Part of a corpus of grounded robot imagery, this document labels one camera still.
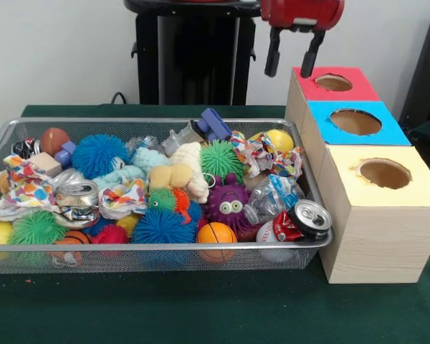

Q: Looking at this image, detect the orange foam basketball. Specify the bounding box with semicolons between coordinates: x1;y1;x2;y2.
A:
196;221;239;265

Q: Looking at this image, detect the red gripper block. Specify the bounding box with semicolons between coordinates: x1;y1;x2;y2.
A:
260;0;345;79

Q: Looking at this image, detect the crushed silver can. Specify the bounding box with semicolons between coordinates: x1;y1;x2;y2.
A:
54;178;100;211

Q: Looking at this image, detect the green spiky rubber ball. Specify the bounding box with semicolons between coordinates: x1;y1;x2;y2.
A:
199;139;246;186

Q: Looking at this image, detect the wooden box with three holes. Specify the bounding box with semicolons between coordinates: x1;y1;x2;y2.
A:
285;66;430;285

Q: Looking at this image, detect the shallow wire mesh bin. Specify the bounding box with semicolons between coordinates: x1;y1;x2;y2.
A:
0;117;335;276

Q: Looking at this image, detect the colourful paper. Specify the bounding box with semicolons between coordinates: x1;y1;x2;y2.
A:
230;130;305;180

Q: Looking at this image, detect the blue spiky rubber ball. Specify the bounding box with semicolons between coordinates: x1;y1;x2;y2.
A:
131;207;197;245
71;134;131;181

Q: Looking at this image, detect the black chair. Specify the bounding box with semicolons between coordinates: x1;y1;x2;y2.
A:
397;5;430;126

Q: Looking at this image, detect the purple spiky monster toy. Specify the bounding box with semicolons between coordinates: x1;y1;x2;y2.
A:
203;173;254;234

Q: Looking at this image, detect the crushed clear plastic bottle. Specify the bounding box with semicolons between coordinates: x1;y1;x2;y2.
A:
242;174;306;226

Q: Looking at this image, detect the crushed red black can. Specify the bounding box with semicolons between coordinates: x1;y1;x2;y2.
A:
271;199;333;242

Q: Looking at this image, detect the yellow plastic ball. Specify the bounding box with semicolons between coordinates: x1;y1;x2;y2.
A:
264;129;295;154

